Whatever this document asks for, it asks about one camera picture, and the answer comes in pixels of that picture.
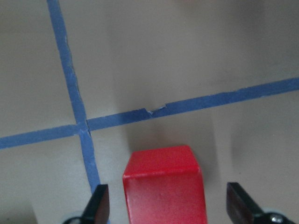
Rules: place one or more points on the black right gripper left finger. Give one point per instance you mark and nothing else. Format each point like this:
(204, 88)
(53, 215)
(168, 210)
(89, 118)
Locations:
(98, 208)

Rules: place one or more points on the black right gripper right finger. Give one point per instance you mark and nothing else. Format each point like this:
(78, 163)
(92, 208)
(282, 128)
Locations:
(240, 207)

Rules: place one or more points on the red wooden cube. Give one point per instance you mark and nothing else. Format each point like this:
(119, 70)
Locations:
(164, 186)

